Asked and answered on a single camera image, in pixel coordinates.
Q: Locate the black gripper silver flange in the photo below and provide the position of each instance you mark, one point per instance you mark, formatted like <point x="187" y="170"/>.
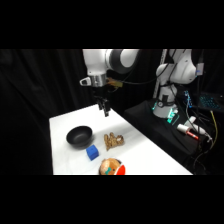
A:
<point x="98" y="80"/>

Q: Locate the brown potato toy red part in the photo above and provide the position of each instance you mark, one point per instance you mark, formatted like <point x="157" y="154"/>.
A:
<point x="109" y="167"/>

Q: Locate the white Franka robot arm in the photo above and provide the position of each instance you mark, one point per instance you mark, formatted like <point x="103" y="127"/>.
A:
<point x="96" y="63"/>

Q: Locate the black bowl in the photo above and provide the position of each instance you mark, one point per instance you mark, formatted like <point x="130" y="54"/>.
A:
<point x="79" y="136"/>

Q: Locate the silver metal bowl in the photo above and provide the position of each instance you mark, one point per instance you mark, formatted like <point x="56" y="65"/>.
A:
<point x="119" y="163"/>

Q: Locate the brown wooden toy figure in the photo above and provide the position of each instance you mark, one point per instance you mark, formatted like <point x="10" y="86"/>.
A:
<point x="113" y="141"/>

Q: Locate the blue cube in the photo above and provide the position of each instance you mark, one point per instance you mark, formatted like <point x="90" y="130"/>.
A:
<point x="92" y="152"/>

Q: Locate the green lit control box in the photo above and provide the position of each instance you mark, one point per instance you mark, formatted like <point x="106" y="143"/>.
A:
<point x="172" y="116"/>

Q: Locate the blue lit electronics board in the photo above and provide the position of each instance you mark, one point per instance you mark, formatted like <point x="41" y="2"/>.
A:
<point x="188" y="99"/>

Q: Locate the white cylinder red tip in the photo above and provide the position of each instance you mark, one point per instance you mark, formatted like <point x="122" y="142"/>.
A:
<point x="185" y="129"/>

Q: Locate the tan wrist camera mount board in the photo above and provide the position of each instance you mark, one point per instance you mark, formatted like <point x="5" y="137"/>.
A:
<point x="114" y="84"/>

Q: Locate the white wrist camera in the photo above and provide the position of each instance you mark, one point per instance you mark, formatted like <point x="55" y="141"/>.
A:
<point x="84" y="81"/>

